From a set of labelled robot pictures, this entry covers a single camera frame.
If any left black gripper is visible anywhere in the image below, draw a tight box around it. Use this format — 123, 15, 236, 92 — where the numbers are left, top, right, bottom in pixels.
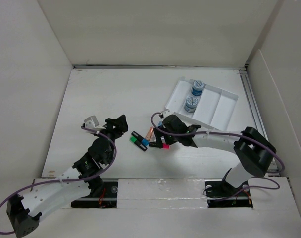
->
93, 115, 127, 149

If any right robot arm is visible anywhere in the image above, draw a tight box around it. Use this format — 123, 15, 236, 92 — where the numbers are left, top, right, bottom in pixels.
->
154, 115, 276, 196

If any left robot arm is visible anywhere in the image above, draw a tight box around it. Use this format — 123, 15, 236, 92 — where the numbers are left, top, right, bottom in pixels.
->
6, 115, 128, 238

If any pink highlighter marker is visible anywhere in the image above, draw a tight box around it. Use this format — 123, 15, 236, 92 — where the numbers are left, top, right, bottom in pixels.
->
149, 142, 170, 149

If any orange capped small tube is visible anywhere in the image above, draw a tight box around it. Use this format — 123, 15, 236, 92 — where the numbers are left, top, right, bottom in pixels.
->
145, 127, 154, 141

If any blue highlighter marker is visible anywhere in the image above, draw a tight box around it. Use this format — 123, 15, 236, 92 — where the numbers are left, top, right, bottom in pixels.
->
131, 131, 149, 146

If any green highlighter marker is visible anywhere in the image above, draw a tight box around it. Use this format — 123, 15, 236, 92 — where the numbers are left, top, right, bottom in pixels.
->
130, 136, 148, 151

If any white organizer tray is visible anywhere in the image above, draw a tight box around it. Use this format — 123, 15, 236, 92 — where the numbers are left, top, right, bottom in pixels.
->
165, 77, 239, 131

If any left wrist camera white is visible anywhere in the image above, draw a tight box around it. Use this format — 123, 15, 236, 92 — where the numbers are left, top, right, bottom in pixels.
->
84, 116, 99, 129

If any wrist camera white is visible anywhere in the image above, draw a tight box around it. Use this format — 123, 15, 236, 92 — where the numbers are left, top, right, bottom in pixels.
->
159, 110, 173, 119
84, 116, 99, 129

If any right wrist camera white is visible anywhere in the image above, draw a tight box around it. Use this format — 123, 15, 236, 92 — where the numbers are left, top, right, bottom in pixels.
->
159, 110, 173, 119

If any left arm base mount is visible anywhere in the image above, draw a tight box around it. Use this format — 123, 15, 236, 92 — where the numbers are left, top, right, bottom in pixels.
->
71, 178, 119, 209

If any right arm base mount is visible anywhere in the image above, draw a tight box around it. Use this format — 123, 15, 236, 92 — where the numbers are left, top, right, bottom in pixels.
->
202, 178, 253, 208

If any aluminium rail back edge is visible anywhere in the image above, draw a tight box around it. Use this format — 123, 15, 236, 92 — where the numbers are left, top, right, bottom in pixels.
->
73, 64, 246, 70

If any aluminium rail right side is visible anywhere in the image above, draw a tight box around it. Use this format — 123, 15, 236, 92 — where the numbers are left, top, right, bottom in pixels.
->
239, 68, 280, 177

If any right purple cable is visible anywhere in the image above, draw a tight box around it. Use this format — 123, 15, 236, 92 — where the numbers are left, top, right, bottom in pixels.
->
150, 113, 286, 200

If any purple cable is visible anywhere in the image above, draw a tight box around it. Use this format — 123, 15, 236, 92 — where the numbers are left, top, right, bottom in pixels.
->
150, 113, 286, 200
0, 125, 117, 235

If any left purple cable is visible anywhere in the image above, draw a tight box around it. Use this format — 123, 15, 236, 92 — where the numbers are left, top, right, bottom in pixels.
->
0, 125, 117, 235

